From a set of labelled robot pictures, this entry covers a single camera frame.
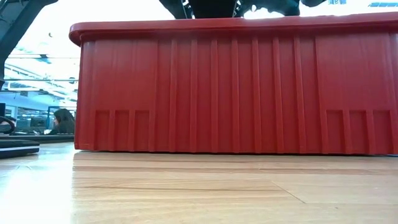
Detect red plastic bin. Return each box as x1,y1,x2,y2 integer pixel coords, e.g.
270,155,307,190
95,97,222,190
68,11,398,156

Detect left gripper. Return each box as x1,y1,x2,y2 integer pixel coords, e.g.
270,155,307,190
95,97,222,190
159,0,195,20

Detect person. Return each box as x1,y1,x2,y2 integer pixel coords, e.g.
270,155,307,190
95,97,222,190
49,108,76,136

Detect black background table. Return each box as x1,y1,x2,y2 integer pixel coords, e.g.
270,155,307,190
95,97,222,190
0,133,75,144

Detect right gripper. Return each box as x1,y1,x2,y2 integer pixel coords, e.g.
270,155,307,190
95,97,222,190
236,0,302,17

